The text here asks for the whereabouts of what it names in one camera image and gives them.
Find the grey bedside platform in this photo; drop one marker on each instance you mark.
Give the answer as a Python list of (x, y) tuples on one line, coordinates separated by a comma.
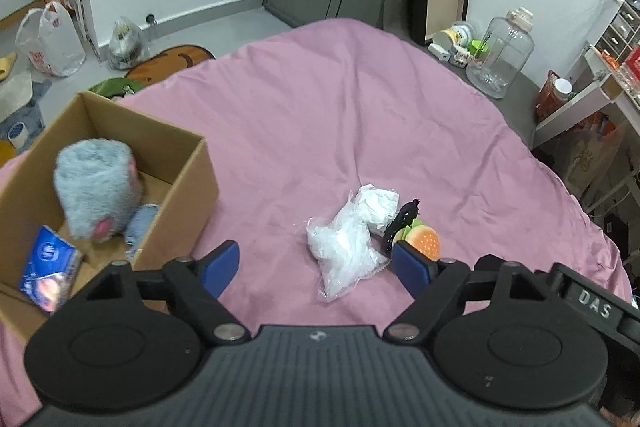
[(515, 107)]

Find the yellow slipper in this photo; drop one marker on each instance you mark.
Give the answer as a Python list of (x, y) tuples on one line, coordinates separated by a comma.
[(7, 66)]

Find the white charger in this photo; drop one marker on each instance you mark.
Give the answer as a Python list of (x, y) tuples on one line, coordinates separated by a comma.
[(439, 52)]

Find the white shelf unit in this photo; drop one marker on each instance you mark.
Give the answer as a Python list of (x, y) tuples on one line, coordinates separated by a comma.
[(575, 99)]

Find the grey fluffy plush toy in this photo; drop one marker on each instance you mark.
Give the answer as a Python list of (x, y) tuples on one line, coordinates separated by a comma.
[(95, 187)]

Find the brown cardboard box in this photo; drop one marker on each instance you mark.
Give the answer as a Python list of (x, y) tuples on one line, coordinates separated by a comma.
[(185, 202)]

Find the black door stopper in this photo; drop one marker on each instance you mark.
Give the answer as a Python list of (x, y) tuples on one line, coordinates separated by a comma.
[(149, 18)]

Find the white floor mat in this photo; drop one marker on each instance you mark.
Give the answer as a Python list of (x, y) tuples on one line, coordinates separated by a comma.
[(12, 94)]

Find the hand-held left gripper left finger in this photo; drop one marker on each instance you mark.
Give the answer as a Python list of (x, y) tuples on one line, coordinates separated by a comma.
[(222, 264)]

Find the white crumpled cloth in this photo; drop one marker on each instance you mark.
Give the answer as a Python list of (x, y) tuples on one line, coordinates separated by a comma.
[(379, 204)]

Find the blue tissue pack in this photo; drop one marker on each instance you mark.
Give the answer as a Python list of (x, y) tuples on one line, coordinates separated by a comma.
[(50, 267)]

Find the clear plastic bag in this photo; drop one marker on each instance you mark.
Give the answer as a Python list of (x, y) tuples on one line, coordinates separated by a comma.
[(127, 44)]

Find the tape roll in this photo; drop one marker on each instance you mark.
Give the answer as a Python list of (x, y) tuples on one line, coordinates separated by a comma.
[(18, 132)]

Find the green small container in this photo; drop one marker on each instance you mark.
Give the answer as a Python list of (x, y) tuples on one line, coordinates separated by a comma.
[(477, 46)]

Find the white jar with green label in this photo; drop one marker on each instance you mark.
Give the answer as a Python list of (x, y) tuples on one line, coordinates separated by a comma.
[(457, 36)]

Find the orange floor mat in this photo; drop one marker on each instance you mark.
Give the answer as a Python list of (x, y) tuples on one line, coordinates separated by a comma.
[(172, 62)]

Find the white plastic bag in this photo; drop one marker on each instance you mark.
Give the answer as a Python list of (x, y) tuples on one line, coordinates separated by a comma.
[(345, 252)]

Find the white shopping bag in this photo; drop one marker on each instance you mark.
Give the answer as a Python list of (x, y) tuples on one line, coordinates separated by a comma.
[(50, 39)]

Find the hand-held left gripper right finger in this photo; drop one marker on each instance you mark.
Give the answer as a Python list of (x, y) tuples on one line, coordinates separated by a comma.
[(412, 269)]

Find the beige tote bag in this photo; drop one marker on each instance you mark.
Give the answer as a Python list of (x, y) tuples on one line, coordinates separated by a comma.
[(590, 162)]

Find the burger plush toy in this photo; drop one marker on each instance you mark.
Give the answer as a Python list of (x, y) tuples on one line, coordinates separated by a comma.
[(425, 242)]

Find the large clear water jug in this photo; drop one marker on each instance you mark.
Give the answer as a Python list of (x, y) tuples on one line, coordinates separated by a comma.
[(500, 57)]

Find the black hair clip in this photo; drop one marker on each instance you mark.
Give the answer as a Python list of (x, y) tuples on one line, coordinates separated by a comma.
[(400, 219)]

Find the pink bed sheet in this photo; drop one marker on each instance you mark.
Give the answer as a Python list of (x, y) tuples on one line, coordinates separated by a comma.
[(325, 117)]

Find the green leaf mat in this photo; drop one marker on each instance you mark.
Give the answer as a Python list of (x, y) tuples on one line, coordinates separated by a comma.
[(117, 87)]

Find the small drawer organizer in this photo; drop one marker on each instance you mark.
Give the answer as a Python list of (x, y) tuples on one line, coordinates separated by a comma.
[(620, 27)]

